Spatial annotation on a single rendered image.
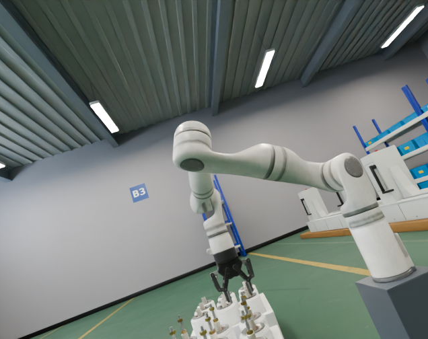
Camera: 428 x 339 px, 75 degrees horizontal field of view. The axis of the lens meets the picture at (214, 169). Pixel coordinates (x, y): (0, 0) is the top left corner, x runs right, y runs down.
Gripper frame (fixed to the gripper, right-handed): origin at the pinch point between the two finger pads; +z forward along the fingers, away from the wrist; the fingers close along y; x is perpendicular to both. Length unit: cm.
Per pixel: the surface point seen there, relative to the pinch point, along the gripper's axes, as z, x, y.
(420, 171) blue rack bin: -1, 363, 500
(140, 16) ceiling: -365, 250, 53
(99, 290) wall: -7, 637, -179
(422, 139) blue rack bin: -56, 319, 494
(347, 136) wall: -154, 539, 542
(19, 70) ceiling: -365, 318, -144
